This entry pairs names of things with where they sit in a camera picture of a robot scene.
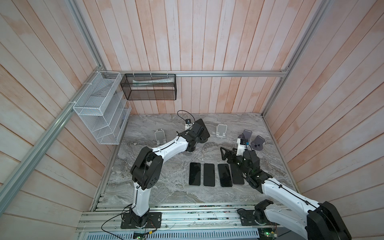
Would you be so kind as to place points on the aluminium frame rail left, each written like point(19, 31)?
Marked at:
point(24, 169)

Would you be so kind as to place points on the black mesh basket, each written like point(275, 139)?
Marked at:
point(149, 87)

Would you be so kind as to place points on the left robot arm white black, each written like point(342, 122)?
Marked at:
point(147, 167)

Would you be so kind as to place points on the green circuit board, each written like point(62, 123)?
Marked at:
point(266, 234)

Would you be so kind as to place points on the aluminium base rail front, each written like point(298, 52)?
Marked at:
point(174, 217)

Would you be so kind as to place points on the grey phone stand front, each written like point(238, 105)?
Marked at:
point(246, 135)

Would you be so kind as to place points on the grey phone stand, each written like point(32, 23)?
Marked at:
point(258, 143)
point(246, 135)

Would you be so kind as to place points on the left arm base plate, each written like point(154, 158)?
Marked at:
point(148, 220)

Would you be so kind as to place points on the aluminium frame rail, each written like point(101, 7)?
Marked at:
point(24, 169)
point(230, 73)

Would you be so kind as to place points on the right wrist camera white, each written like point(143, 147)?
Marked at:
point(242, 146)

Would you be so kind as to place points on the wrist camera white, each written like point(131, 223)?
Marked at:
point(188, 124)
point(242, 146)

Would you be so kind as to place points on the white stand far left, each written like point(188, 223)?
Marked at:
point(160, 137)

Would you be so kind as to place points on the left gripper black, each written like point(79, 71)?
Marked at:
point(198, 139)

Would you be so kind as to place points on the aluminium frame rail back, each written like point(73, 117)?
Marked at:
point(230, 73)

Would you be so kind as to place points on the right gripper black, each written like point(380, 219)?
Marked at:
point(233, 154)

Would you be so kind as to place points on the white stand under back phone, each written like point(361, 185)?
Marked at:
point(221, 130)

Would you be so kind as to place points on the aluminium frame post right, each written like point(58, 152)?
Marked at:
point(311, 29)

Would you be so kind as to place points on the white vented electronics box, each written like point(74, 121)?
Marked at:
point(219, 234)

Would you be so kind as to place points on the black phone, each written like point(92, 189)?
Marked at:
point(195, 174)
point(237, 175)
point(209, 175)
point(201, 127)
point(225, 175)

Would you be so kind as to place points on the white wire mesh shelf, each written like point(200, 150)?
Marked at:
point(102, 108)

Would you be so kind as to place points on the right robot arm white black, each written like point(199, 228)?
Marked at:
point(308, 218)

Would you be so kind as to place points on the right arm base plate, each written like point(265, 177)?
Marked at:
point(253, 217)

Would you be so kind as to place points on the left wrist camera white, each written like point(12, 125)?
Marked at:
point(188, 124)

